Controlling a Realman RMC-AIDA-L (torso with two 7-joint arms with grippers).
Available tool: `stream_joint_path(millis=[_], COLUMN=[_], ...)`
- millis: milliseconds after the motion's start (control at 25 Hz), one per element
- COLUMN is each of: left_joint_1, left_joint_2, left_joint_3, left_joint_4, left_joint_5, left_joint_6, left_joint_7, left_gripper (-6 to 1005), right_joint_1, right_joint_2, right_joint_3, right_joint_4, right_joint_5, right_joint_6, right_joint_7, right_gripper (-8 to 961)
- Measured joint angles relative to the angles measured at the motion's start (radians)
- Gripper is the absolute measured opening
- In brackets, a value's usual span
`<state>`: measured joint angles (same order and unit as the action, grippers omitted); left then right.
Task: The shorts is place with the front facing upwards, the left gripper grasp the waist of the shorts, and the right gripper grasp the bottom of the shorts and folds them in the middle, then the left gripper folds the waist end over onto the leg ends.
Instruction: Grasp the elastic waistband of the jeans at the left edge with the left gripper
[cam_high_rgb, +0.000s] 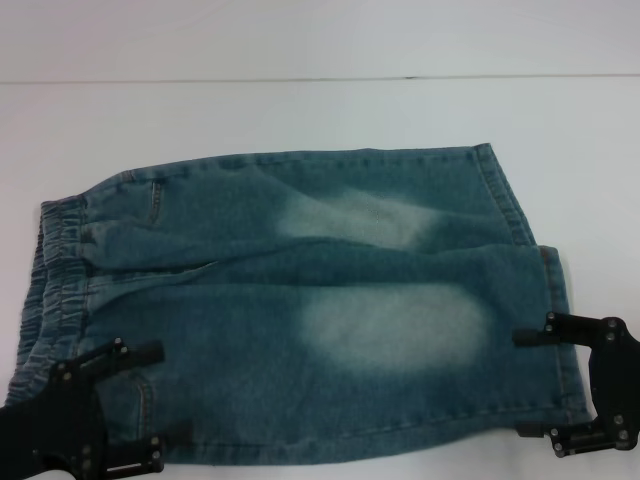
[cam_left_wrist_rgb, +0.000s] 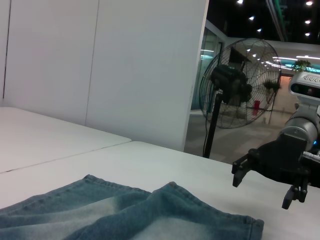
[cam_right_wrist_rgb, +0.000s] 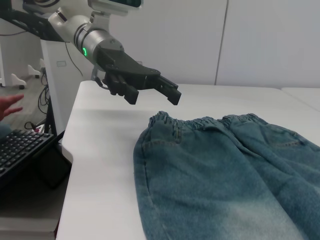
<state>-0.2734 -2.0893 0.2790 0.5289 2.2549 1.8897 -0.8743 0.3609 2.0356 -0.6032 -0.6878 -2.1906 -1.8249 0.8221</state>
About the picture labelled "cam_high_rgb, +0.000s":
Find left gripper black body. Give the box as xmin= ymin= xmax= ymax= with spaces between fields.
xmin=0 ymin=378 xmax=107 ymax=480

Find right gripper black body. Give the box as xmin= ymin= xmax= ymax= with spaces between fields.
xmin=587 ymin=319 xmax=640 ymax=442

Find blue denim shorts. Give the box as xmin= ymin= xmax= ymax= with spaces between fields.
xmin=2 ymin=142 xmax=597 ymax=464

